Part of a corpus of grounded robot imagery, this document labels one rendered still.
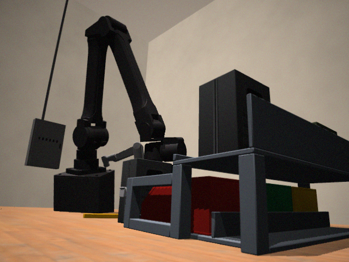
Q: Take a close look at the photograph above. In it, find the green open bin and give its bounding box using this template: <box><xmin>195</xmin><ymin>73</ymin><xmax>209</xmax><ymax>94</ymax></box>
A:
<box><xmin>266</xmin><ymin>183</ymin><xmax>293</xmax><ymax>212</ymax></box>

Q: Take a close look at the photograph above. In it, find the yellow bar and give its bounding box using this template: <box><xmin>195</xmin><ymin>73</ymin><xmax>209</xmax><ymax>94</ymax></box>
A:
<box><xmin>83</xmin><ymin>213</ymin><xmax>118</xmax><ymax>218</ymax></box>

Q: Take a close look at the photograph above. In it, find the yellow bin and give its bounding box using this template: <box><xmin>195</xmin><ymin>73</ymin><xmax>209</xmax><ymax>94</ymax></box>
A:
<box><xmin>291</xmin><ymin>187</ymin><xmax>318</xmax><ymax>212</ymax></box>

